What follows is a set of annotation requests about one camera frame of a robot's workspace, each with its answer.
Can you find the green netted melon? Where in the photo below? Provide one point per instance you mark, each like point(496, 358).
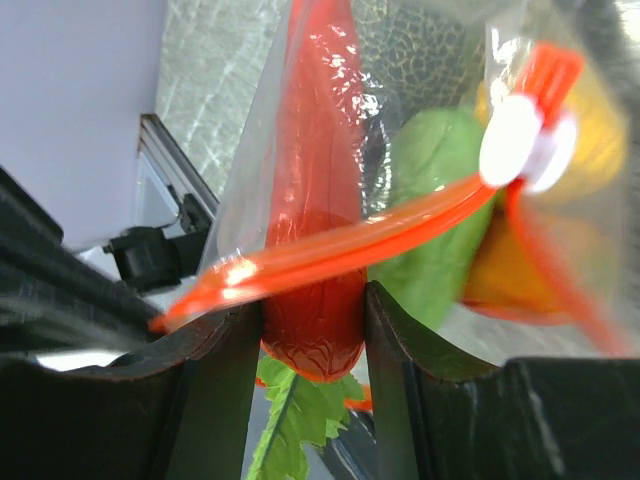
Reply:
point(420, 54)

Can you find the yellow pear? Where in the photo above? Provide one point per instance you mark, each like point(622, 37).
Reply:
point(551, 124)

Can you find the orange carrot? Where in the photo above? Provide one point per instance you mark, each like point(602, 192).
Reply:
point(318, 329)

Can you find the clear zip bag orange zipper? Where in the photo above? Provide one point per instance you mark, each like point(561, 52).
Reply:
point(575, 246)

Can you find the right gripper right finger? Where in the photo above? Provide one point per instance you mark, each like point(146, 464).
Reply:
point(441, 413)

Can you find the green cucumber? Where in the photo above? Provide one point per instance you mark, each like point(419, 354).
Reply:
point(429, 183)

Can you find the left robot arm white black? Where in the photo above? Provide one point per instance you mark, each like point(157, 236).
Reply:
point(53, 301)

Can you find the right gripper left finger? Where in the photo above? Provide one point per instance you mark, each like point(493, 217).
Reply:
point(177, 408)

